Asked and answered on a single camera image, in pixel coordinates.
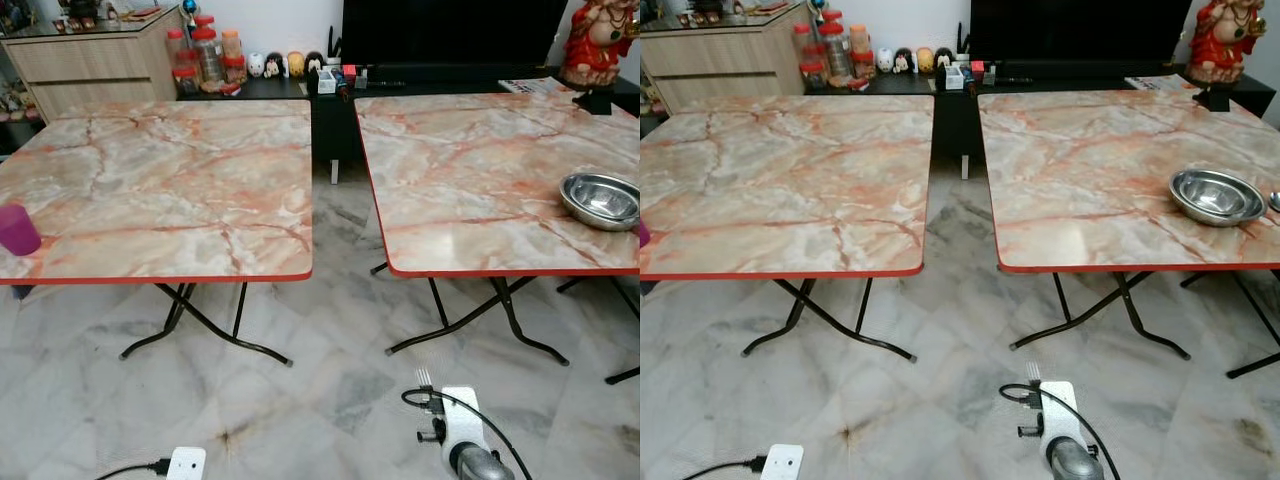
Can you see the orange-filled plastic jar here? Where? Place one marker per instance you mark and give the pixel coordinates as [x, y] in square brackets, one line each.
[232, 45]
[860, 40]

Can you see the tall red-lidded plastic jar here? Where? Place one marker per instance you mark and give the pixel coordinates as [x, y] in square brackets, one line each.
[836, 50]
[207, 55]

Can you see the pink marble folding table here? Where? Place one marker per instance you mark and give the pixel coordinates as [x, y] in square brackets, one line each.
[470, 180]
[160, 180]
[790, 180]
[1090, 170]

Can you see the yellow animal figurine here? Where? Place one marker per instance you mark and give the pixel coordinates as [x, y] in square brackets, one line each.
[925, 61]
[296, 65]

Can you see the small white box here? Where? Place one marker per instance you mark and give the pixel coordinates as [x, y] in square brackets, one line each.
[954, 77]
[327, 81]

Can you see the stainless steel bowl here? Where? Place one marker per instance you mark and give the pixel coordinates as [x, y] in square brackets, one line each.
[600, 200]
[1217, 197]

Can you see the printed magazine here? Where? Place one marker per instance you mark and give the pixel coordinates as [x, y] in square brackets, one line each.
[1158, 83]
[533, 86]

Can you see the slim red-lidded plastic jar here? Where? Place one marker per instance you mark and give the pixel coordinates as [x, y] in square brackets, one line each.
[177, 48]
[802, 43]

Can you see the dark brown animal figurine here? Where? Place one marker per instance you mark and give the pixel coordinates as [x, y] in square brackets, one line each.
[275, 66]
[904, 62]

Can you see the small red-lidded jar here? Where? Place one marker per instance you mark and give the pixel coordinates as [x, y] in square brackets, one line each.
[185, 80]
[813, 75]

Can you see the black statue stand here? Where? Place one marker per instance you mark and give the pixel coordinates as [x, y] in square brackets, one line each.
[1216, 97]
[594, 101]

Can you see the white animal figurine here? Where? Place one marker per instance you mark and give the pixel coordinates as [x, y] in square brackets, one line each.
[885, 62]
[256, 66]

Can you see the black flat television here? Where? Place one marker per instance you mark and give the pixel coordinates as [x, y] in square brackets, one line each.
[450, 30]
[1080, 28]

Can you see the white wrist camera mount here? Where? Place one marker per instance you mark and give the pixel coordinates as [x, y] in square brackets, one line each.
[462, 420]
[186, 464]
[782, 462]
[1060, 415]

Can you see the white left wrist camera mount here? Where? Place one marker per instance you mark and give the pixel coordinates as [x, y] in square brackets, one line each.
[186, 464]
[782, 462]

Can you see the purple plastic cup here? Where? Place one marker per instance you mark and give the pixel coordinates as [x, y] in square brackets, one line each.
[644, 235]
[17, 231]

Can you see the light wooden cabinet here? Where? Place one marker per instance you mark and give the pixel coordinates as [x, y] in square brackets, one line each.
[95, 65]
[720, 60]

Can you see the black animal figurine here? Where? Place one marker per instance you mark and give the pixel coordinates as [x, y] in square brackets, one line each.
[944, 59]
[314, 63]

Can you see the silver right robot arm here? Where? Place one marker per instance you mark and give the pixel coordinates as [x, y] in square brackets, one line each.
[1075, 462]
[480, 465]

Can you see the silver fork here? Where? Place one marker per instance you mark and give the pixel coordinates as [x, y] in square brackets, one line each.
[424, 378]
[1033, 373]

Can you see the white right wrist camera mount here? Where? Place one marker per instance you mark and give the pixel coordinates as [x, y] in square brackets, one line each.
[462, 420]
[1060, 415]

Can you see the red seated statue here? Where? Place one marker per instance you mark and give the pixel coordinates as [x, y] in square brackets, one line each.
[1222, 42]
[597, 45]

